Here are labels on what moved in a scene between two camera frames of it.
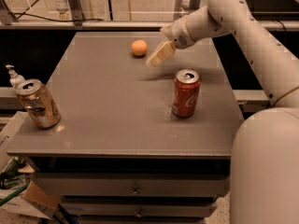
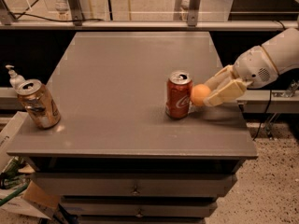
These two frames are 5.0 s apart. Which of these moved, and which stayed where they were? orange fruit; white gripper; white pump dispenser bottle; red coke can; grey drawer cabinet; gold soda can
Moved: red coke can; orange fruit; white gripper
Stayed: grey drawer cabinet; white pump dispenser bottle; gold soda can
